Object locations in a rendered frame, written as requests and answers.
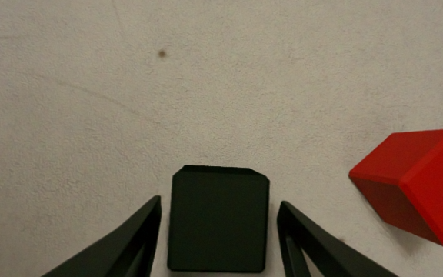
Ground black cube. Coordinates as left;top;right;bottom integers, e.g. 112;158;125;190
167;165;271;275

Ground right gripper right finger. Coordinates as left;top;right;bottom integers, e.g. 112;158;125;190
276;201;399;277

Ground red cube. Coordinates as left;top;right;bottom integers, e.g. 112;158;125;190
350;129;443;247

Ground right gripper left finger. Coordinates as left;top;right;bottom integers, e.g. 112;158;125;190
41;195;162;277

